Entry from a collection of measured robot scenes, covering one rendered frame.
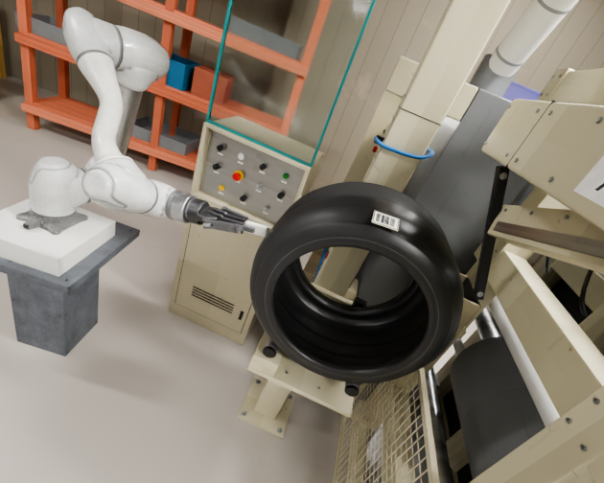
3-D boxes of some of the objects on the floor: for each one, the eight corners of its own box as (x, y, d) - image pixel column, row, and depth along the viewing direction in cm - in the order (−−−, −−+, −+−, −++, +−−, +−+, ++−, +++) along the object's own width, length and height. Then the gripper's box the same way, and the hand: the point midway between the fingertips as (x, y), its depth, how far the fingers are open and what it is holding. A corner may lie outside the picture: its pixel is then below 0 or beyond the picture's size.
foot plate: (254, 377, 191) (255, 374, 190) (294, 395, 190) (295, 393, 189) (236, 417, 167) (237, 414, 166) (282, 439, 166) (283, 436, 165)
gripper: (179, 205, 86) (261, 229, 83) (203, 192, 97) (276, 212, 94) (179, 229, 89) (258, 253, 86) (202, 213, 100) (272, 234, 98)
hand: (256, 228), depth 91 cm, fingers closed
